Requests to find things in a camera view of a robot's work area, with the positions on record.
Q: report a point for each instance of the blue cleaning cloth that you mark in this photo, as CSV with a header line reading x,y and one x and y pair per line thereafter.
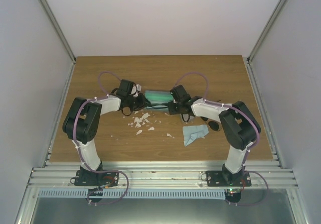
x,y
191,133

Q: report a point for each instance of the dark round sunglasses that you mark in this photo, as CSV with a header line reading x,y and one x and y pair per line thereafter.
x,y
213,124

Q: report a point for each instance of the white paper scraps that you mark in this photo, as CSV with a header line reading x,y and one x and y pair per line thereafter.
x,y
139,123

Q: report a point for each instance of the slotted cable duct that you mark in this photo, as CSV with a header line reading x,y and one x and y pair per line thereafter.
x,y
134,193

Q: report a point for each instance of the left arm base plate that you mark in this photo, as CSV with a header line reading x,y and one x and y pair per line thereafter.
x,y
87,178

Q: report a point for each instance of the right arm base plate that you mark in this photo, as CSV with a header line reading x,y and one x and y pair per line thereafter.
x,y
216,179

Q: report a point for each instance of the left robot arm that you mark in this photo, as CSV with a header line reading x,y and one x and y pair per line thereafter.
x,y
82,120

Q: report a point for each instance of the grey glasses case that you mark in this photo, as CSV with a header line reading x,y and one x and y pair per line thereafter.
x,y
187,118

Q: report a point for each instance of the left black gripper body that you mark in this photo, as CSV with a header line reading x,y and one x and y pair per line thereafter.
x,y
136,105

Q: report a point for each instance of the thin-frame clear glasses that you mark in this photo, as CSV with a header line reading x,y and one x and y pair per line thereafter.
x,y
157,106

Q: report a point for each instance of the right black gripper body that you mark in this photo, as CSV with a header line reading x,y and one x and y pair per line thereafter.
x,y
173,111

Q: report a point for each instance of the aluminium frame rail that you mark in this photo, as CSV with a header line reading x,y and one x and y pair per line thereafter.
x,y
165,174

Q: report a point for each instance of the teal glasses case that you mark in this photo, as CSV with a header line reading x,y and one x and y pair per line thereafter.
x,y
154,96

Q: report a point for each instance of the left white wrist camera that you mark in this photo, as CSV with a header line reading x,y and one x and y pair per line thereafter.
x,y
136,89

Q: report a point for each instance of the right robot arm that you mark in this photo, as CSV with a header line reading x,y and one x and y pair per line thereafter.
x,y
240,127

